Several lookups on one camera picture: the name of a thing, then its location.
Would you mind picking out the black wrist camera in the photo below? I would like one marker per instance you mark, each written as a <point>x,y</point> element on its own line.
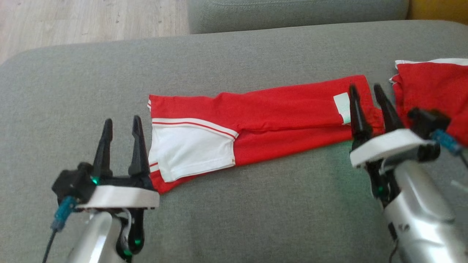
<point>427,120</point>
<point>73,182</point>

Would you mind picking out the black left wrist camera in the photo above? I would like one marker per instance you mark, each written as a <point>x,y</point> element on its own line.
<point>73,182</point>

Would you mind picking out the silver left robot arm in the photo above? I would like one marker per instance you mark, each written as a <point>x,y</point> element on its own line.
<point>95,237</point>

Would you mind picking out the red Bulls basketball jersey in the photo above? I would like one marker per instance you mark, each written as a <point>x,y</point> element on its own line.
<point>274,109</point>

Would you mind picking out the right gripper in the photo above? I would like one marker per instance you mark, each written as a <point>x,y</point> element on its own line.
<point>387,146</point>

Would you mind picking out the red shorts with white trim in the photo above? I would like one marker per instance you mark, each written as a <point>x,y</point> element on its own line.
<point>427,87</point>

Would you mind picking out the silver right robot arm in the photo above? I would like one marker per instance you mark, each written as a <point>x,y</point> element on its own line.
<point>420,219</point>

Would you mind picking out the large grey sofa seat cushion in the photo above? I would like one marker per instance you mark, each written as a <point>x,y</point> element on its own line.
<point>292,14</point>

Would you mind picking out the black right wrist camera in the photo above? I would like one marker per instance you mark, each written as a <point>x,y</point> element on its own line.
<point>427,120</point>

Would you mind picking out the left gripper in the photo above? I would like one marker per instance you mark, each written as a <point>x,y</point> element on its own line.
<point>120,197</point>

